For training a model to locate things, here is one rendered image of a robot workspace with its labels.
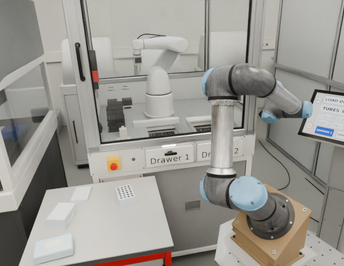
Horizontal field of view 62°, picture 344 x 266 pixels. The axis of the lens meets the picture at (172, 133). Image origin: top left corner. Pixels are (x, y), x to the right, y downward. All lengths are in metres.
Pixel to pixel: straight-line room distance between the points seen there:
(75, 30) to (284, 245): 1.29
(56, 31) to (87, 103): 3.25
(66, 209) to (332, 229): 1.65
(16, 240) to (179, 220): 0.97
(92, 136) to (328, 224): 1.60
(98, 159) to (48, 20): 3.35
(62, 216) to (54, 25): 3.66
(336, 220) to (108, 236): 1.45
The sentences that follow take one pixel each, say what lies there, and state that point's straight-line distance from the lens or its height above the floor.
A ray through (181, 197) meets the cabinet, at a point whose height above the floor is 0.55.
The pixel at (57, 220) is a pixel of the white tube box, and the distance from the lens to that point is 1.46.
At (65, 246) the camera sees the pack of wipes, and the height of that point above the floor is 0.80.
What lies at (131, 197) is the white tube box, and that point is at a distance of 1.52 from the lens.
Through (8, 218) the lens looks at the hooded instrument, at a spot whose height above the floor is 0.71.
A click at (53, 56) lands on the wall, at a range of 4.77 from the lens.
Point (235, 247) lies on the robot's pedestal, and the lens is 1.30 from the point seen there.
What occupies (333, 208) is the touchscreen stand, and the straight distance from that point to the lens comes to 2.15.
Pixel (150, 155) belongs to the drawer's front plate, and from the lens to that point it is 1.69.
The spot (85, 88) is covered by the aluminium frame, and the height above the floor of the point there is 1.31.
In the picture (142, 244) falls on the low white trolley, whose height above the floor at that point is 0.76.
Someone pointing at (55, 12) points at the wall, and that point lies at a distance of 4.76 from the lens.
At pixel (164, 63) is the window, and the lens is 1.57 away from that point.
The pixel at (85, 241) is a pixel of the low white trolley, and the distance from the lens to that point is 1.38.
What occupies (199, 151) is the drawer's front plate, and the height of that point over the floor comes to 0.89.
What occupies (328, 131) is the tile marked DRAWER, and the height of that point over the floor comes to 1.01.
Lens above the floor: 1.66
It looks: 23 degrees down
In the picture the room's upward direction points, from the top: 2 degrees counter-clockwise
